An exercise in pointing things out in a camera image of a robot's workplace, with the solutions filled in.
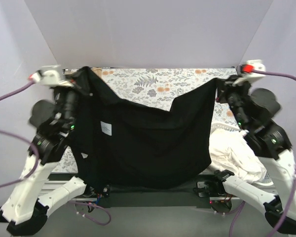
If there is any black t shirt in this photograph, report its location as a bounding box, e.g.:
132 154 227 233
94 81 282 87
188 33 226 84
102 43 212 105
70 67 216 191

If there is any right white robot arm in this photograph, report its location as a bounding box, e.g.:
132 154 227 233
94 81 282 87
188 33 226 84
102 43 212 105
215 75 296 235

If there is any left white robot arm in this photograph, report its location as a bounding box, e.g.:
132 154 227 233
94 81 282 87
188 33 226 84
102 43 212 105
0 83 89 237

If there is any folded beige t shirt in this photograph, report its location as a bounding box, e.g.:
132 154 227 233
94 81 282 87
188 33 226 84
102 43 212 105
91 67 102 78

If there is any white t shirt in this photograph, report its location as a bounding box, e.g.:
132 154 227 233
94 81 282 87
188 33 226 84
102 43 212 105
207 128 268 185

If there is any floral table mat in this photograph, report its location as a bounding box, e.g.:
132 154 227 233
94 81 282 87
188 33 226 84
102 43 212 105
53 68 239 174

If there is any white laundry basket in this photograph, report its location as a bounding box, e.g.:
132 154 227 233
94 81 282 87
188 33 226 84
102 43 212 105
211 122 274 185

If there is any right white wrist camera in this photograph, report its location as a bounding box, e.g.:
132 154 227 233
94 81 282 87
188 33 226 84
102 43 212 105
232 59 266 86

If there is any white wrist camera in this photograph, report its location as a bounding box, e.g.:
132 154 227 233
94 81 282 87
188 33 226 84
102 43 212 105
29 65 74 87
232 59 266 86

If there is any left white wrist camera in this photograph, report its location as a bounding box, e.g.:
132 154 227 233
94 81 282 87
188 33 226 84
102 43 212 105
29 65 74 87

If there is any aluminium frame rail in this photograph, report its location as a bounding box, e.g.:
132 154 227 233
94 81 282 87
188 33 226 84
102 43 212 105
38 177 87 200

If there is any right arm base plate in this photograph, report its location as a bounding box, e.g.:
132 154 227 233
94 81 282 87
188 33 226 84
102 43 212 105
193 181 234 204

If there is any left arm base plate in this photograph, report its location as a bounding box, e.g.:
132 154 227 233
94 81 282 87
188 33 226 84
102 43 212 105
83 184 111 198

